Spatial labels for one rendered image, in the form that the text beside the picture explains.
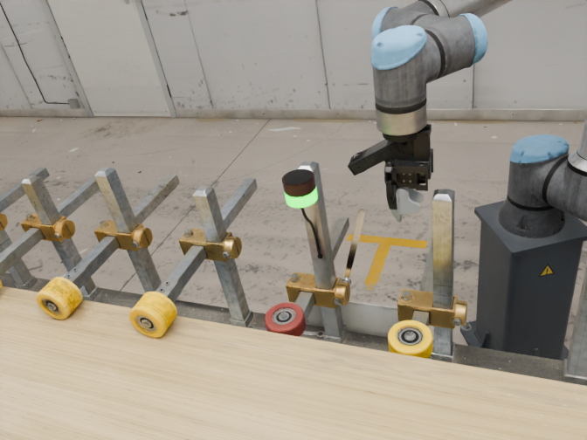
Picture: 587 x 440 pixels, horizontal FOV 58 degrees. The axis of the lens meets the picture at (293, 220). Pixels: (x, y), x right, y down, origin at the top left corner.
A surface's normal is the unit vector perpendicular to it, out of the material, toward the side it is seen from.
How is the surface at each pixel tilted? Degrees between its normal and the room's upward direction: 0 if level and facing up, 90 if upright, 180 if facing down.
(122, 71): 90
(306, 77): 90
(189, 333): 0
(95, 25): 90
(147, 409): 0
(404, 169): 90
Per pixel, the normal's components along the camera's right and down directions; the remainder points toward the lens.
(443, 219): -0.35, 0.58
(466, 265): -0.16, -0.81
